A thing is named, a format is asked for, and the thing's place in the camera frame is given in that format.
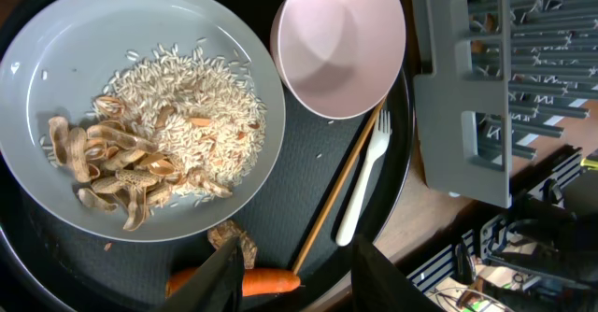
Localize grey dishwasher rack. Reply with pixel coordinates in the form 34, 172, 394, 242
412, 0, 597, 207

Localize brown walnut shell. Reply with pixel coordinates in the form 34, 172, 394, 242
207, 220, 258, 269

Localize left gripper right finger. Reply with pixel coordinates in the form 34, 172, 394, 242
351, 235, 442, 312

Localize grey plate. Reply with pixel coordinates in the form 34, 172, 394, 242
1, 0, 286, 242

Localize white plastic fork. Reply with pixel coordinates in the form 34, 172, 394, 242
335, 110, 392, 247

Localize pink bowl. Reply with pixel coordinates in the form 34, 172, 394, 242
270, 0, 406, 120

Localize round black serving tray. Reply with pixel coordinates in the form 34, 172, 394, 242
1, 0, 414, 311

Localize rice and peanut shells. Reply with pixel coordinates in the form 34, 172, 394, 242
39, 46, 266, 232

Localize orange carrot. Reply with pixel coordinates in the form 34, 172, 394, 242
164, 268, 302, 299

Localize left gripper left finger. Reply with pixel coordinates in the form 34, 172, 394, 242
156, 237, 245, 312

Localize wooden chopstick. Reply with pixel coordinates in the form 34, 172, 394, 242
292, 97, 386, 275

